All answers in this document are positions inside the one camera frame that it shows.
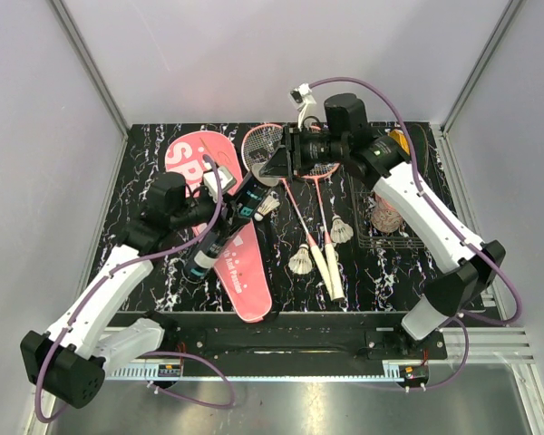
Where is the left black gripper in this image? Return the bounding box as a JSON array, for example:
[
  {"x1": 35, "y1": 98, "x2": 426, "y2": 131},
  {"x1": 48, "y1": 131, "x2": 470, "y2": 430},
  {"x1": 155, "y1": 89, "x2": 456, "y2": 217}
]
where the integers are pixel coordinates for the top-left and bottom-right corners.
[{"x1": 171, "y1": 188, "x2": 250, "y2": 239}]

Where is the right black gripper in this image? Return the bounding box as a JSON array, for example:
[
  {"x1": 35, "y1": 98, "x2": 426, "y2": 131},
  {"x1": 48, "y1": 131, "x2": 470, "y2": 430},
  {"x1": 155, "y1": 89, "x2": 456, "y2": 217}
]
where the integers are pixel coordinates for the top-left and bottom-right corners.
[{"x1": 258, "y1": 125, "x2": 347, "y2": 179}]

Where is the shuttlecock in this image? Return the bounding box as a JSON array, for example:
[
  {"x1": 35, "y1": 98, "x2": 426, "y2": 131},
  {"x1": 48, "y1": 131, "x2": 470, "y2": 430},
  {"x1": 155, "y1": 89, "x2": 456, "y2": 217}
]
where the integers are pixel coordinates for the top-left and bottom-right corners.
[
  {"x1": 288, "y1": 244, "x2": 313, "y2": 276},
  {"x1": 254, "y1": 195, "x2": 280, "y2": 221},
  {"x1": 329, "y1": 215, "x2": 354, "y2": 245}
]

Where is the black shuttlecock tube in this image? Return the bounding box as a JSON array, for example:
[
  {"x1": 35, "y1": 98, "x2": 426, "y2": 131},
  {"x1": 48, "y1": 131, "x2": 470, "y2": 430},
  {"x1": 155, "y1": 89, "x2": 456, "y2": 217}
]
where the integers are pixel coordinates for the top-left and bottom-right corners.
[{"x1": 183, "y1": 172, "x2": 277, "y2": 283}]

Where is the clear tube lid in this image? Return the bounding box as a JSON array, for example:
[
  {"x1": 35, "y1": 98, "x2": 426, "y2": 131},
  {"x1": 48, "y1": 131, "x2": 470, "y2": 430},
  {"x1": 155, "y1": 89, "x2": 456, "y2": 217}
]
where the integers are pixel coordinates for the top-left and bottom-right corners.
[{"x1": 251, "y1": 163, "x2": 280, "y2": 188}]

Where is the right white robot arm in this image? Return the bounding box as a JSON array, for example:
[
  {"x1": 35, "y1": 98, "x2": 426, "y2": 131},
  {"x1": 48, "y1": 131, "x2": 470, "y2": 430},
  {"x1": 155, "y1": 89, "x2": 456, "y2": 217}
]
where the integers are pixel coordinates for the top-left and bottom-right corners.
[{"x1": 259, "y1": 93, "x2": 505, "y2": 360}]

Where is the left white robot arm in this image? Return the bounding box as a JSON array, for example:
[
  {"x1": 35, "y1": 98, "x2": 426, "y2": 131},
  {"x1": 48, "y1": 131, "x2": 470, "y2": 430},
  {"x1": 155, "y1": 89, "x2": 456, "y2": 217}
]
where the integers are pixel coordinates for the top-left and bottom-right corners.
[{"x1": 20, "y1": 167, "x2": 241, "y2": 413}]

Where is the left pink badminton racket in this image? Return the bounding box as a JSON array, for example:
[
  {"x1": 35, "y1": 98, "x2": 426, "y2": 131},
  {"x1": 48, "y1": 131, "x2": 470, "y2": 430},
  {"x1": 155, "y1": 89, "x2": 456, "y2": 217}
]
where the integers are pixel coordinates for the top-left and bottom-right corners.
[{"x1": 240, "y1": 123, "x2": 341, "y2": 300}]

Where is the pink badminton racket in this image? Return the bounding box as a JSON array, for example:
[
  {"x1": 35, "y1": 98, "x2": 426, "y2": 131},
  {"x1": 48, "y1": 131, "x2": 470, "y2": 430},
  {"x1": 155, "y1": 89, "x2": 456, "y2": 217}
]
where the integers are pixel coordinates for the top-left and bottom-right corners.
[
  {"x1": 297, "y1": 163, "x2": 345, "y2": 303},
  {"x1": 240, "y1": 123, "x2": 341, "y2": 300}
]

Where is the right pink badminton racket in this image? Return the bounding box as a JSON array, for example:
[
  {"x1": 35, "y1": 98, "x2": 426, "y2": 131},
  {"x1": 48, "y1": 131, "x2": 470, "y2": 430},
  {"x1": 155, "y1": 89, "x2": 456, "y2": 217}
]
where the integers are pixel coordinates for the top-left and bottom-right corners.
[{"x1": 297, "y1": 163, "x2": 345, "y2": 303}]

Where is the pink racket bag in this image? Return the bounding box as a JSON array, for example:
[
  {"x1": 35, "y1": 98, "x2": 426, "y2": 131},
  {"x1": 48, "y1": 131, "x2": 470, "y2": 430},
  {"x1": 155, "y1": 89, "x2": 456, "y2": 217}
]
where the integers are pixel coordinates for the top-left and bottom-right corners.
[{"x1": 164, "y1": 130, "x2": 272, "y2": 323}]

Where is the pink patterned cup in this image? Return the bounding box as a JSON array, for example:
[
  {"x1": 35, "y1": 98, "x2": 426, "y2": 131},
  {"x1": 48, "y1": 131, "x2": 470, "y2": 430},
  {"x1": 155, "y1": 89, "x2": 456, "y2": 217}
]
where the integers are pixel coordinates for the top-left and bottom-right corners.
[{"x1": 370, "y1": 194, "x2": 403, "y2": 234}]

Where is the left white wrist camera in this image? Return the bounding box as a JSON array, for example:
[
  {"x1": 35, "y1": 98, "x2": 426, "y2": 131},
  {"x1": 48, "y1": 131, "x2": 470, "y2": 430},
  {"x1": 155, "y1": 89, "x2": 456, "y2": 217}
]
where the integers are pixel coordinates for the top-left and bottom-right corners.
[{"x1": 202, "y1": 166, "x2": 238, "y2": 202}]

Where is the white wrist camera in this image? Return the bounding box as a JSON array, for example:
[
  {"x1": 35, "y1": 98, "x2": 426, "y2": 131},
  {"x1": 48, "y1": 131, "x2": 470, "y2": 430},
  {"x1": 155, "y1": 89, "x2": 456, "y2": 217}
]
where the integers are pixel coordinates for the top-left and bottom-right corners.
[
  {"x1": 289, "y1": 82, "x2": 316, "y2": 129},
  {"x1": 202, "y1": 166, "x2": 238, "y2": 202}
]

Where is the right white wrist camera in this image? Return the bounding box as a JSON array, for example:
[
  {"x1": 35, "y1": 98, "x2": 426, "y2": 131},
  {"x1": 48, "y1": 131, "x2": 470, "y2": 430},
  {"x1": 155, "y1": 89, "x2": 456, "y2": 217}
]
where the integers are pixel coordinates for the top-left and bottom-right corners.
[{"x1": 289, "y1": 82, "x2": 316, "y2": 129}]

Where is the black wire basket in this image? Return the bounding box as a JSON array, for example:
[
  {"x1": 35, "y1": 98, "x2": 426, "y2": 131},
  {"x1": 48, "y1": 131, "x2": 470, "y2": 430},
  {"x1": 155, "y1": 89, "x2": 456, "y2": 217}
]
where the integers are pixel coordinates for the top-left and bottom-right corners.
[{"x1": 346, "y1": 121, "x2": 445, "y2": 249}]

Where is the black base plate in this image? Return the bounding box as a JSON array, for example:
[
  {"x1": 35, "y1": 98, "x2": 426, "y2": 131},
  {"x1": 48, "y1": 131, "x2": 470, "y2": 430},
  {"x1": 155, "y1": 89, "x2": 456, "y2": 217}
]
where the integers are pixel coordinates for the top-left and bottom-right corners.
[{"x1": 170, "y1": 313, "x2": 448, "y2": 380}]

